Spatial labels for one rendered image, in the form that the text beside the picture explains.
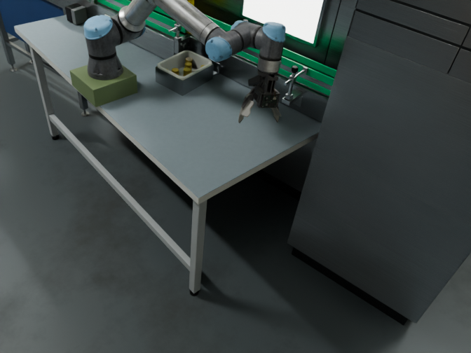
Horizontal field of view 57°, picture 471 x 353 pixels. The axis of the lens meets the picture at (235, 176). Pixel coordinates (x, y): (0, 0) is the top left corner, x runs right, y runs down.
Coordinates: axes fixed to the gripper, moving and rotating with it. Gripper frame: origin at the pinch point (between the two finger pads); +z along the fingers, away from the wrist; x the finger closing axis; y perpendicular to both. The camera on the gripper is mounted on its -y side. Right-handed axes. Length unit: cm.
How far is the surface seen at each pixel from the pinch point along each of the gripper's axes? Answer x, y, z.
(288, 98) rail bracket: 22.6, -23.3, 0.3
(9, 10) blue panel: -105, -204, 9
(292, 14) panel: 31, -52, -28
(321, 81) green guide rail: 36.5, -23.2, -7.3
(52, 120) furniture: -79, -129, 57
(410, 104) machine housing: 45, 23, -16
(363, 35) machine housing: 29.7, 7.8, -34.5
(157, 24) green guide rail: -24, -87, -13
